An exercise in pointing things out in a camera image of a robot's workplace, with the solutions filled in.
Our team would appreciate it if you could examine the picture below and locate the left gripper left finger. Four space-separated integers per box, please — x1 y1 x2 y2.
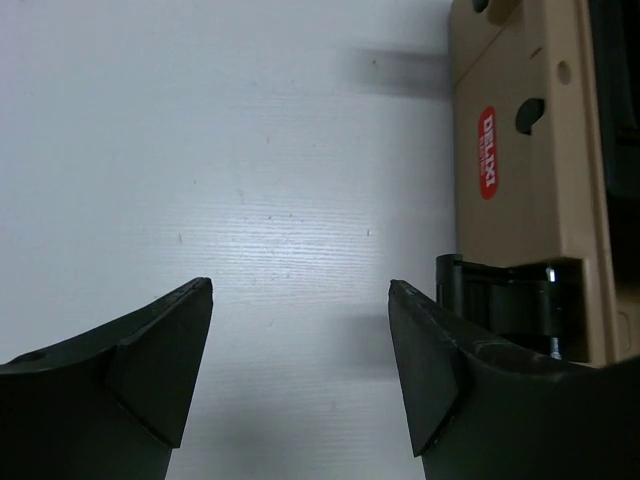
1 277 213 479

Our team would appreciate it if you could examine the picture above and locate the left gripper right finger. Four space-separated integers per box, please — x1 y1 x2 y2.
388 280 639 479

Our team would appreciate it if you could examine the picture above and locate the tan plastic toolbox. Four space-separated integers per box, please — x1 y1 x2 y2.
449 1 639 366

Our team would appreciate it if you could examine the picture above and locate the black toolbox inner tray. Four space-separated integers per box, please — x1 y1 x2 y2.
588 1 639 200

